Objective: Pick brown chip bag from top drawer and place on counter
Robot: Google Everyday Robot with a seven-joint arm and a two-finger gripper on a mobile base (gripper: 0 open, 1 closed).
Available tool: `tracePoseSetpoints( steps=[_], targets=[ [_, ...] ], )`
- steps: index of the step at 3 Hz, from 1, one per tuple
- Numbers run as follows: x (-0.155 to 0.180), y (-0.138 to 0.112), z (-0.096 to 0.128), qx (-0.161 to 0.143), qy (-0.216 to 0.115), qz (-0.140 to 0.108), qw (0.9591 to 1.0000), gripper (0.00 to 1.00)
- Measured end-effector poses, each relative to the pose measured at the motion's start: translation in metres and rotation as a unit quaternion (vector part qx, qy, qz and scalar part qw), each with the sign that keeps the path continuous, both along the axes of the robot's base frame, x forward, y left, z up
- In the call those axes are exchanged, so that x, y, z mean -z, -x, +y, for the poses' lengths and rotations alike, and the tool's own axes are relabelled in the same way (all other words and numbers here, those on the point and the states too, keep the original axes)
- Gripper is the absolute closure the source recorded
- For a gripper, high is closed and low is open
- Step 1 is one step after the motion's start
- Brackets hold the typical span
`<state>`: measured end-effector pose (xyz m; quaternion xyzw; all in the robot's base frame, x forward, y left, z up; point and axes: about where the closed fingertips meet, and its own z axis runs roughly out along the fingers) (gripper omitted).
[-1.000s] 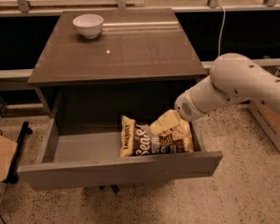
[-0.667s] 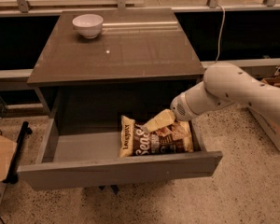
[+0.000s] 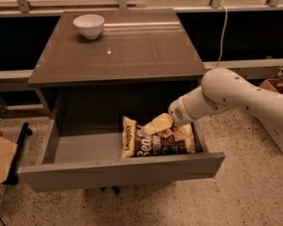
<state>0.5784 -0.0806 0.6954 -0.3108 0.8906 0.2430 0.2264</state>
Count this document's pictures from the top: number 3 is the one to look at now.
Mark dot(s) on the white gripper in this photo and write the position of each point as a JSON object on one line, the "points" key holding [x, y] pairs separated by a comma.
{"points": [[178, 112]]}

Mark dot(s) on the brown chip bag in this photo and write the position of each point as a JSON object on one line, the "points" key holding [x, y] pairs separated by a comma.
{"points": [[175, 140]]}

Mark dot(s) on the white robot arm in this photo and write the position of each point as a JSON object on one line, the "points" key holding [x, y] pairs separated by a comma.
{"points": [[220, 90]]}

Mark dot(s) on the grey cabinet with counter top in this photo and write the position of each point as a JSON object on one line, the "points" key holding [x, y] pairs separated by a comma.
{"points": [[142, 61]]}

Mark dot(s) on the grey open top drawer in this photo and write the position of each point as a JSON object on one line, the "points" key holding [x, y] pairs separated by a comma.
{"points": [[83, 146]]}

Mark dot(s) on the white ceramic bowl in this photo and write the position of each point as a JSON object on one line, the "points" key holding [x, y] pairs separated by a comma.
{"points": [[90, 26]]}

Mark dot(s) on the cardboard box on right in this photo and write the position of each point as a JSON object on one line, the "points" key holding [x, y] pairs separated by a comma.
{"points": [[273, 84]]}

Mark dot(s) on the cardboard box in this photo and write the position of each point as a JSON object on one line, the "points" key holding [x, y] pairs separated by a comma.
{"points": [[273, 84], [0, 160]]}

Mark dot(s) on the black pole on floor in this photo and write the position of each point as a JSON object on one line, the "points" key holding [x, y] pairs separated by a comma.
{"points": [[12, 178]]}

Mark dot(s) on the cardboard box on left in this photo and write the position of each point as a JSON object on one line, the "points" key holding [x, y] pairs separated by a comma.
{"points": [[0, 160]]}

